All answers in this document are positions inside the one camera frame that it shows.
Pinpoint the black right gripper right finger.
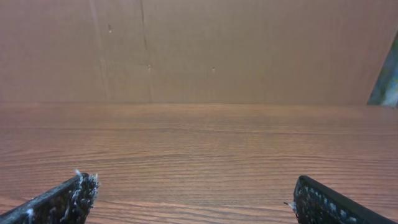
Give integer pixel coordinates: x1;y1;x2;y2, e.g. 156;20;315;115
287;175;397;224

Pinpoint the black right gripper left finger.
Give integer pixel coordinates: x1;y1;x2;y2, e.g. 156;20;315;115
1;171;100;224

